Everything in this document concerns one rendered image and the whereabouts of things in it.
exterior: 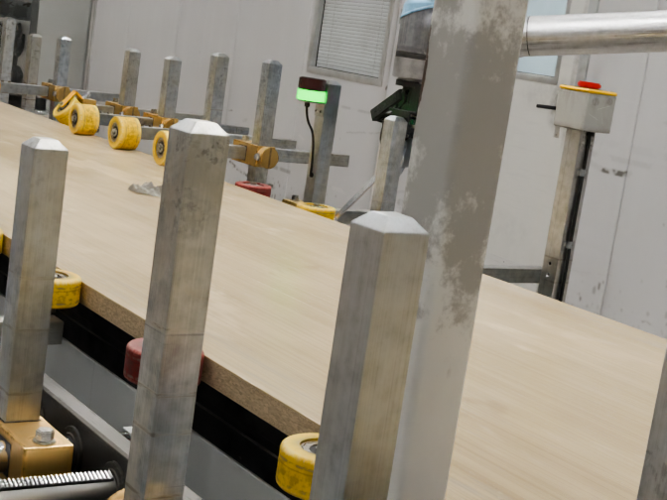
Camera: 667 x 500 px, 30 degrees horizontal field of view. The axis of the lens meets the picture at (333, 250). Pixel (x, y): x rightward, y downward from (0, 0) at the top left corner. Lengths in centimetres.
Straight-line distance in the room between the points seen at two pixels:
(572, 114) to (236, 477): 105
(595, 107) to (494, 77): 125
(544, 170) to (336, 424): 542
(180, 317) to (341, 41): 691
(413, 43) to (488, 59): 173
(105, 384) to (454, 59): 83
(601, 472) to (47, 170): 59
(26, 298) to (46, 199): 10
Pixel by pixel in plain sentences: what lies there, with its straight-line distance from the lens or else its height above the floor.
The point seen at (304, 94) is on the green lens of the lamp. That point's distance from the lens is 269.
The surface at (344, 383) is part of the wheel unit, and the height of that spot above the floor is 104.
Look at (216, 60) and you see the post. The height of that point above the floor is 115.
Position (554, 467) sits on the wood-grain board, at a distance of 113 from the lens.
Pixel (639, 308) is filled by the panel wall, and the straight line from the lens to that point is 566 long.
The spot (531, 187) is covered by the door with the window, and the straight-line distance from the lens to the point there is 622.
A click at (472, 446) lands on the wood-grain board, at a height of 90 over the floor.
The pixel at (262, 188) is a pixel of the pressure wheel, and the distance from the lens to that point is 268.
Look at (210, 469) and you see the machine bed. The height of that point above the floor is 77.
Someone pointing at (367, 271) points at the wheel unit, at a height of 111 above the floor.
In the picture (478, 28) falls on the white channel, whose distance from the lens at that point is 86.
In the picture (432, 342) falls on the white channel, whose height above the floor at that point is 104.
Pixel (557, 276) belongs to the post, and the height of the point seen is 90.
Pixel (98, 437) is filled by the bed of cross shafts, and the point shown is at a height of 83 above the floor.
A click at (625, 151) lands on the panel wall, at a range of 576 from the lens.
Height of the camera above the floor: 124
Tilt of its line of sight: 10 degrees down
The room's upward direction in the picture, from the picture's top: 8 degrees clockwise
